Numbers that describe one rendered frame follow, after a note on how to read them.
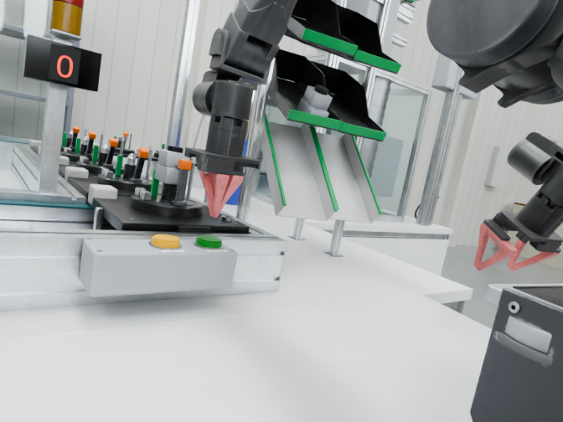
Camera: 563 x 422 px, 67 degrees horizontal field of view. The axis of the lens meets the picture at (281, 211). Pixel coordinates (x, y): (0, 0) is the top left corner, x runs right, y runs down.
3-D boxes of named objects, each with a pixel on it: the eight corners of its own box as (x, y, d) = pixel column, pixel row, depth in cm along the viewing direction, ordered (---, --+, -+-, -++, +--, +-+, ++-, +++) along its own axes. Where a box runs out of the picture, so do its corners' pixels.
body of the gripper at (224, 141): (182, 158, 65) (189, 110, 63) (240, 166, 71) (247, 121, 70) (200, 166, 60) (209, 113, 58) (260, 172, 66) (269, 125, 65)
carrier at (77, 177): (192, 208, 102) (200, 156, 100) (85, 201, 87) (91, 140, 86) (157, 189, 121) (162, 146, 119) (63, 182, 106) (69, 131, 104)
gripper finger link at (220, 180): (190, 210, 68) (199, 152, 66) (229, 212, 72) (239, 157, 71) (209, 222, 63) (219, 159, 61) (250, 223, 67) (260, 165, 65)
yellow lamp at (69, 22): (83, 37, 77) (85, 8, 76) (52, 28, 74) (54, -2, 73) (77, 39, 81) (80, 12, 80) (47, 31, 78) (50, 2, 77)
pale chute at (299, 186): (327, 221, 95) (338, 210, 92) (275, 216, 89) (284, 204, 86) (301, 129, 110) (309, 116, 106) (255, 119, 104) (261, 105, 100)
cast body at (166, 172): (187, 186, 82) (193, 150, 81) (165, 183, 79) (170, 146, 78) (171, 178, 88) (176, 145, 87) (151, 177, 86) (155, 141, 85)
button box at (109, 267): (232, 289, 67) (239, 250, 66) (89, 298, 54) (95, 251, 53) (212, 274, 72) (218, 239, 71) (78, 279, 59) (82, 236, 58)
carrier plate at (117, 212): (248, 237, 82) (250, 226, 82) (121, 234, 67) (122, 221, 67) (195, 209, 101) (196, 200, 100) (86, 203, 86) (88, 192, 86)
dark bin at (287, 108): (338, 131, 94) (353, 100, 90) (286, 120, 88) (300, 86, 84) (295, 83, 114) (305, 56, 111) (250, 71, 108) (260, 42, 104)
